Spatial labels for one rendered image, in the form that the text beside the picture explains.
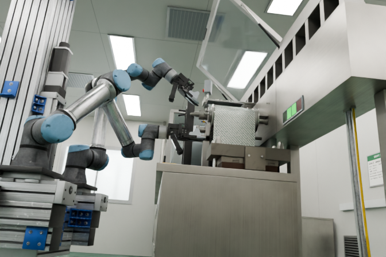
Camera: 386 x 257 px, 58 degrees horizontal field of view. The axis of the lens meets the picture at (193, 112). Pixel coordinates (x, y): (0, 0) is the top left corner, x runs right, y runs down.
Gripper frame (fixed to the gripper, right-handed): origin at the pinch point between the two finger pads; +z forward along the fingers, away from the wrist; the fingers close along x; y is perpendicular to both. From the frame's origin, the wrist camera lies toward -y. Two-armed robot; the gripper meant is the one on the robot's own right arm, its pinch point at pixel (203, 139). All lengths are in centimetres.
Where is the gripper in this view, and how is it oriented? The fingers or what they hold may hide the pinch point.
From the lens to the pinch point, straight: 191.8
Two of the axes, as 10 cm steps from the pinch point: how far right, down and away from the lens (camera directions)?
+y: 0.6, -9.5, 3.2
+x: -1.1, 3.1, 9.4
